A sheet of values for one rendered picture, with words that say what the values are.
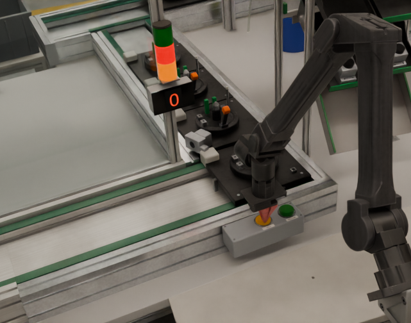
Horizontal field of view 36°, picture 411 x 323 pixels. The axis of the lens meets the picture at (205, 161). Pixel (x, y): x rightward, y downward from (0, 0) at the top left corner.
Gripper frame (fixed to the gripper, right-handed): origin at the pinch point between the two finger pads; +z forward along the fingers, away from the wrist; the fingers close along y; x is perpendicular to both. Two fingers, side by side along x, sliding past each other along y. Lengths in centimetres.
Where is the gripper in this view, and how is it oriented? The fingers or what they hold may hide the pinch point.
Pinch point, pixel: (264, 218)
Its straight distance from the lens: 167.3
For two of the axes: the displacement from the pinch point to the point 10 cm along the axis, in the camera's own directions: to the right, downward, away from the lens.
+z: 0.7, 8.1, 5.9
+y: -9.1, 2.9, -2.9
